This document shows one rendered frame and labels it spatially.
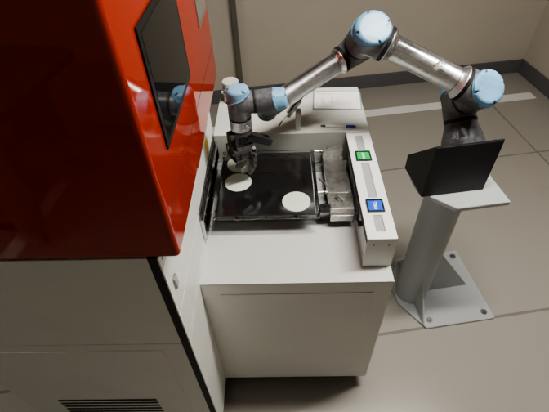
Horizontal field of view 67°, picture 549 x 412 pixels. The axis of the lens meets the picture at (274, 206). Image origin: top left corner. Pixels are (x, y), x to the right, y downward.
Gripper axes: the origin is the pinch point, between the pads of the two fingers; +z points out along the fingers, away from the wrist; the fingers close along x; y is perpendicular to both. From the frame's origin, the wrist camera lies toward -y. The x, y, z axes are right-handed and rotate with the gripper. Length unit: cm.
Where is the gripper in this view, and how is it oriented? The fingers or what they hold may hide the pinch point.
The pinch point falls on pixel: (251, 170)
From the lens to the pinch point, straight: 156.0
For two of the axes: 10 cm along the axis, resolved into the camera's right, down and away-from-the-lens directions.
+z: 0.4, 7.0, 7.1
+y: -8.3, 4.3, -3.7
